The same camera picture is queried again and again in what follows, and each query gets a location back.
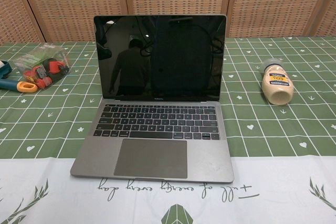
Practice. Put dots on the green checked tablecloth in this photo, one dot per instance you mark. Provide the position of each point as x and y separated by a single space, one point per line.
275 134

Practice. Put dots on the woven wooden folding screen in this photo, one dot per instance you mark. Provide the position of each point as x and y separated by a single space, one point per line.
71 3

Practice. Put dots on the teal and white object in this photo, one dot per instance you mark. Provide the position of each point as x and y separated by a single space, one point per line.
4 68

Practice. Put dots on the clear bag of red-black items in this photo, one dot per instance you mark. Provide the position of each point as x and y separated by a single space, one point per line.
43 64

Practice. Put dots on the mayonnaise squeeze bottle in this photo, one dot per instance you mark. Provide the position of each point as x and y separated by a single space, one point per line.
278 87

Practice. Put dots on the silver laptop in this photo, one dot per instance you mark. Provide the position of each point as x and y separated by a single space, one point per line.
155 155

